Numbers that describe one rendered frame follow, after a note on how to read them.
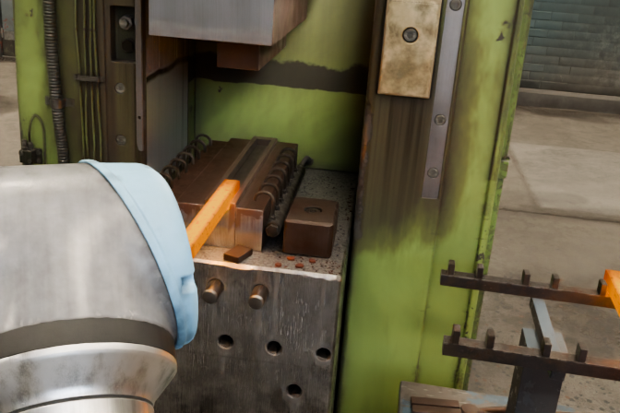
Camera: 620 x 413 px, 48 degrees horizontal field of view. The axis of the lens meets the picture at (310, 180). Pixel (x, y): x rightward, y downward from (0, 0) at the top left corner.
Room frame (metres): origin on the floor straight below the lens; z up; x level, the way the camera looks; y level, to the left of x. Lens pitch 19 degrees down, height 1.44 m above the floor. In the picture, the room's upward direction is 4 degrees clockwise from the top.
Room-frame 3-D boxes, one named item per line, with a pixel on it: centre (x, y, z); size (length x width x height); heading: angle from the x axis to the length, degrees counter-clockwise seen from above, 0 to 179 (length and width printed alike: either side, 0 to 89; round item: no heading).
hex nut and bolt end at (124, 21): (1.28, 0.35, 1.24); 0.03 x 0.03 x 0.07; 84
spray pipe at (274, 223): (1.27, 0.04, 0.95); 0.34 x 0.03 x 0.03; 174
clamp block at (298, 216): (1.15, -0.01, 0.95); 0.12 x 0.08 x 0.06; 174
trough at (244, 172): (1.31, 0.13, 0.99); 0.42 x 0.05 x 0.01; 174
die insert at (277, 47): (1.35, 0.12, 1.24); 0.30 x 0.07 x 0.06; 174
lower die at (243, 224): (1.31, 0.15, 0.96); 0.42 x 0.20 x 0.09; 174
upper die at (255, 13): (1.31, 0.15, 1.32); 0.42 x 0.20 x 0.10; 174
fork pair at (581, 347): (0.92, -0.37, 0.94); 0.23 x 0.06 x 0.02; 172
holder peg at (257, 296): (1.02, 0.07, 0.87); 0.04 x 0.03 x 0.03; 174
